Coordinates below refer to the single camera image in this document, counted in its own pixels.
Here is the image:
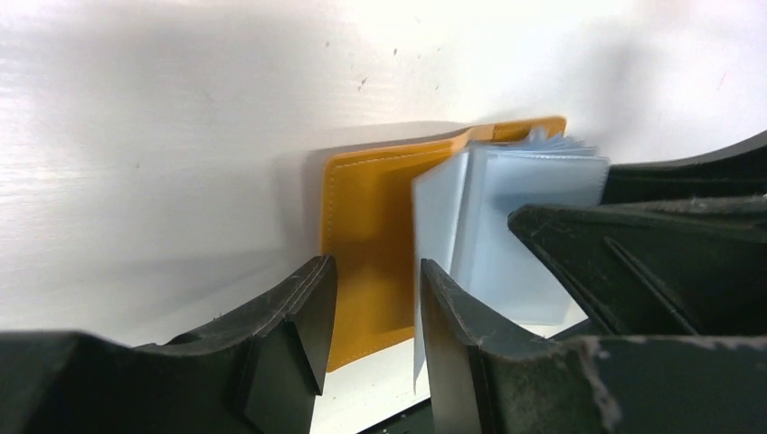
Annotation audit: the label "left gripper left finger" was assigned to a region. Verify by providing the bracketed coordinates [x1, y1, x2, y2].
[1, 255, 337, 433]

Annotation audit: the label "yellow leather card holder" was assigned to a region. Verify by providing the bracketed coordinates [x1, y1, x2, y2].
[319, 117, 610, 376]

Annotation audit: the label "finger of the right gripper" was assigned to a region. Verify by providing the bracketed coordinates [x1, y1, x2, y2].
[601, 132, 766, 204]
[507, 195, 766, 336]

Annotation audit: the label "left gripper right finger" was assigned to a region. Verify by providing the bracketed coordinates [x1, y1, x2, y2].
[420, 259, 766, 433]

